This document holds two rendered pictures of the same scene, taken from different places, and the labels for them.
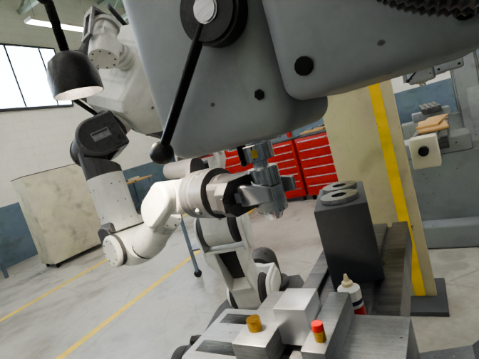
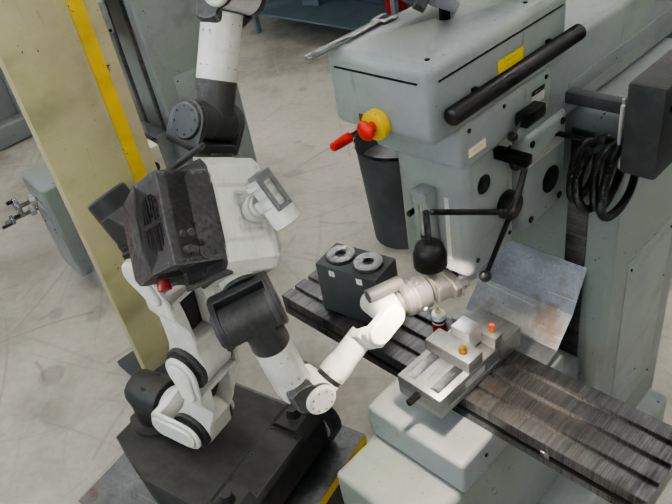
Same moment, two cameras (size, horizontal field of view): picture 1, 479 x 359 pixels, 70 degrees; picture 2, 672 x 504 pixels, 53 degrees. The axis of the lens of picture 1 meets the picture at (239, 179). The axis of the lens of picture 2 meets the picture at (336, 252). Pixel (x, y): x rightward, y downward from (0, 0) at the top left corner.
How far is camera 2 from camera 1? 168 cm
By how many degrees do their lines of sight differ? 68
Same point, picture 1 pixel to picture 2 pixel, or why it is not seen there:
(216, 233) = (219, 362)
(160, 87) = (477, 243)
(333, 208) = (383, 272)
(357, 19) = (542, 201)
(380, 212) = not seen: hidden behind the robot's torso
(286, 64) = (526, 220)
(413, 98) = not seen: outside the picture
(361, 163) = not seen: hidden behind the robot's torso
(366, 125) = (111, 153)
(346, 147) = (89, 191)
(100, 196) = (294, 360)
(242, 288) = (221, 412)
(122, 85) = (267, 239)
